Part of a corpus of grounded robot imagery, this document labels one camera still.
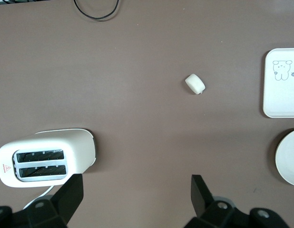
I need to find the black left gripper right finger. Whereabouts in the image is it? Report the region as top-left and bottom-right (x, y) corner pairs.
(184, 174), (252, 228)

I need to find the small white bun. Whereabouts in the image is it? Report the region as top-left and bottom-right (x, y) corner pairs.
(185, 73), (206, 95)

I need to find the white toaster power cord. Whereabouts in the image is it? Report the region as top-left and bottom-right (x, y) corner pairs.
(22, 185), (55, 210)

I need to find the cream two-slot toaster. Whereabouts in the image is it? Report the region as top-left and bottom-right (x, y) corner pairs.
(0, 128), (98, 188)

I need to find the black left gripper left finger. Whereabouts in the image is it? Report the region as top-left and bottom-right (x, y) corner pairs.
(12, 173), (84, 228)

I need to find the black looped cable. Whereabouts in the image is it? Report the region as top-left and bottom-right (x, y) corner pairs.
(73, 0), (119, 21)

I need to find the cream tray with rabbit print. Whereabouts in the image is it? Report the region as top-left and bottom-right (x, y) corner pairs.
(263, 48), (294, 119)

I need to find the round cream plate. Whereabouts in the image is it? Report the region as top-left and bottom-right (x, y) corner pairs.
(274, 128), (294, 187)

